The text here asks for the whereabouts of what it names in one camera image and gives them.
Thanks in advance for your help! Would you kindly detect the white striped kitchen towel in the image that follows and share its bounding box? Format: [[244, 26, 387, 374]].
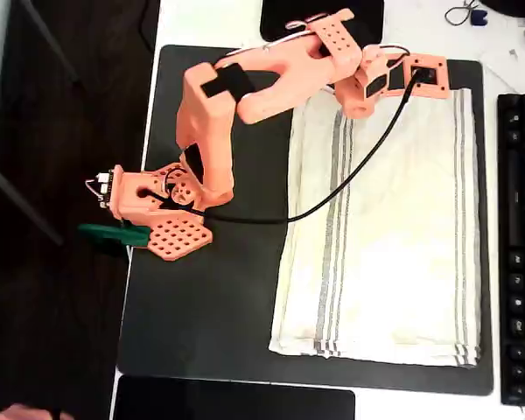
[[269, 87, 482, 368]]

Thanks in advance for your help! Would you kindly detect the person's hand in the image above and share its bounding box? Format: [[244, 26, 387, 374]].
[[2, 402, 53, 420]]

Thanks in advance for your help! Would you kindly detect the black round object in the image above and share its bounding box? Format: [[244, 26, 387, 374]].
[[480, 0, 525, 18]]

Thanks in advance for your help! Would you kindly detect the black keyboard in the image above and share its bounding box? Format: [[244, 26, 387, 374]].
[[497, 92, 525, 406]]

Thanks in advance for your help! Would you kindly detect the black desk mat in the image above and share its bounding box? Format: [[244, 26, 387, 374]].
[[115, 44, 494, 397]]

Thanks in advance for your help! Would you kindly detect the green table clamp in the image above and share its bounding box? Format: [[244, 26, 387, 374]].
[[77, 221, 152, 256]]

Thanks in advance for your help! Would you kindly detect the black tablet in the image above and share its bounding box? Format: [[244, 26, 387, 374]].
[[112, 374, 356, 420]]

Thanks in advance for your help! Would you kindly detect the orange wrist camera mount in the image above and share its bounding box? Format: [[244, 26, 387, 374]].
[[387, 54, 452, 98]]

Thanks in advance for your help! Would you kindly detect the thin wire loop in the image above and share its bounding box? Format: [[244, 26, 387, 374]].
[[444, 0, 482, 26]]

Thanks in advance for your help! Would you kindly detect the black camera cable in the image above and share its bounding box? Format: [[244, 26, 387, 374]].
[[192, 67, 425, 225]]

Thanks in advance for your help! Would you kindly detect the thin black floor cable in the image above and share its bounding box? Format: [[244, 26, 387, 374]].
[[138, 0, 158, 52]]

